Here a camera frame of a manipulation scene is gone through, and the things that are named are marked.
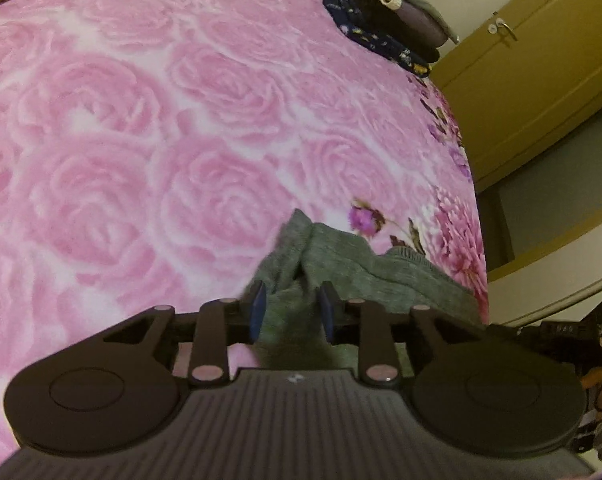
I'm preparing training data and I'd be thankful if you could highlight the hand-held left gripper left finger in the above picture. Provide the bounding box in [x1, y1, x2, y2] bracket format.
[102, 280, 268, 387]

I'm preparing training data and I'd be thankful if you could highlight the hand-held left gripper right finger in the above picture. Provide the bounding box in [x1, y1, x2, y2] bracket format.
[317, 281, 488, 387]

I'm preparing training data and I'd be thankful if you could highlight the green knit garment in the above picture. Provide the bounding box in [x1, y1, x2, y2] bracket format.
[251, 208, 486, 376]

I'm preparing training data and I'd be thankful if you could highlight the stack of folded clothes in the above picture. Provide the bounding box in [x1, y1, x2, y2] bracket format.
[322, 0, 432, 77]

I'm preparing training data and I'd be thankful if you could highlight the purple floral bed sheet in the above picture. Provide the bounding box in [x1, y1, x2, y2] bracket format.
[348, 76, 492, 322]

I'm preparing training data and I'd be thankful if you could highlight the pink rose blanket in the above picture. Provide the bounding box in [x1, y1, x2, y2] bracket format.
[0, 0, 482, 461]

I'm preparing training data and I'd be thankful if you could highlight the yellow wooden cabinet door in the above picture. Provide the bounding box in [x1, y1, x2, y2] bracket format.
[428, 0, 602, 183]

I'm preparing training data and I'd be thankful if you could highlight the mauve folded garment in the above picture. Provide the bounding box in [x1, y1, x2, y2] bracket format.
[388, 0, 449, 47]

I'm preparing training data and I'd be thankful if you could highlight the black folded garment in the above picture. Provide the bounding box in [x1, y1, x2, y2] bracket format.
[341, 0, 441, 63]

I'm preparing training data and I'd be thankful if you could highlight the metal wardrobe handle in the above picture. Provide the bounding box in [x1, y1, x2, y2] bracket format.
[488, 17, 520, 42]

